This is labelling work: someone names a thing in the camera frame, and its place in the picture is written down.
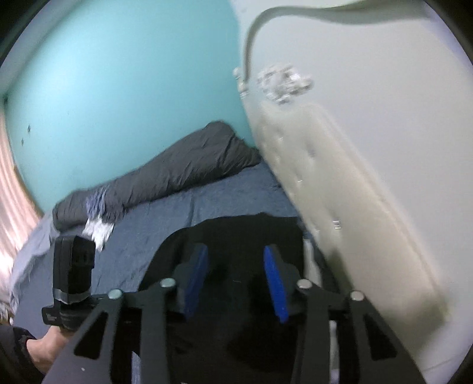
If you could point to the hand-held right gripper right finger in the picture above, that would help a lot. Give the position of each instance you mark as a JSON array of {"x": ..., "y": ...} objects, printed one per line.
[{"x": 275, "y": 284}]

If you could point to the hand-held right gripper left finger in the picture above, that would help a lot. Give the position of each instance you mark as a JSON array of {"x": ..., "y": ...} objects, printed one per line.
[{"x": 196, "y": 280}]

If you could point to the black sweater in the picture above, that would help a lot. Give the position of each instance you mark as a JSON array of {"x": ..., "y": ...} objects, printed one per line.
[{"x": 229, "y": 240}]

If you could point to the person's left forearm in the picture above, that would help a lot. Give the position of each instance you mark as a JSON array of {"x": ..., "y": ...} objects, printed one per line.
[{"x": 14, "y": 354}]

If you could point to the person's left hand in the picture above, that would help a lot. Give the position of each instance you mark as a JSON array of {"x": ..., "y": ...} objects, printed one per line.
[{"x": 48, "y": 347}]

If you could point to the white crumpled garment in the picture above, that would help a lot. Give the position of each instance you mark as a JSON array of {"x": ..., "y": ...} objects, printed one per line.
[{"x": 98, "y": 232}]

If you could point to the blue-grey crumpled garment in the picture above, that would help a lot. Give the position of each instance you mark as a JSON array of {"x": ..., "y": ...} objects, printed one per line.
[{"x": 98, "y": 201}]

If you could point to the blue patterned bed cover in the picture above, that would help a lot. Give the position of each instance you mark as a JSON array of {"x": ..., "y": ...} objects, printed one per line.
[{"x": 155, "y": 214}]

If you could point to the pink curtain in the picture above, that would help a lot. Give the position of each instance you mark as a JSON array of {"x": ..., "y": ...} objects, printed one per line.
[{"x": 13, "y": 206}]

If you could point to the dark grey rolled duvet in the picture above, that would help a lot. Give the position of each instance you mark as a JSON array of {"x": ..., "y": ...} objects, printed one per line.
[{"x": 184, "y": 162}]

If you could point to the cream tufted headboard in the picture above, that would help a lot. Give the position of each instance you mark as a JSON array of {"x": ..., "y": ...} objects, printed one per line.
[{"x": 369, "y": 147}]

